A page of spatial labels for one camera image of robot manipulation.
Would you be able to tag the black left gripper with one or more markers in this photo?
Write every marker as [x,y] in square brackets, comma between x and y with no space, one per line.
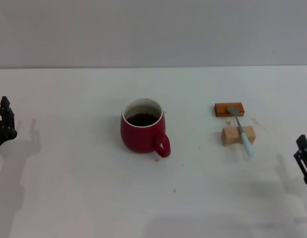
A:
[0,135]

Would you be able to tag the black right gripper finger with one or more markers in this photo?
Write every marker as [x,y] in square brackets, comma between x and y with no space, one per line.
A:
[305,161]

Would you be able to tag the red ceramic coffee cup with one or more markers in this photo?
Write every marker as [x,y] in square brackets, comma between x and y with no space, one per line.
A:
[141,138]

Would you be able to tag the light wooden bridge block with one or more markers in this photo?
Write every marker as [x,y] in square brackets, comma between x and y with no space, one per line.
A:
[231,136]

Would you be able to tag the orange wooden block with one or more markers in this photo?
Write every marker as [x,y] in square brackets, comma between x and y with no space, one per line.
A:
[221,109]

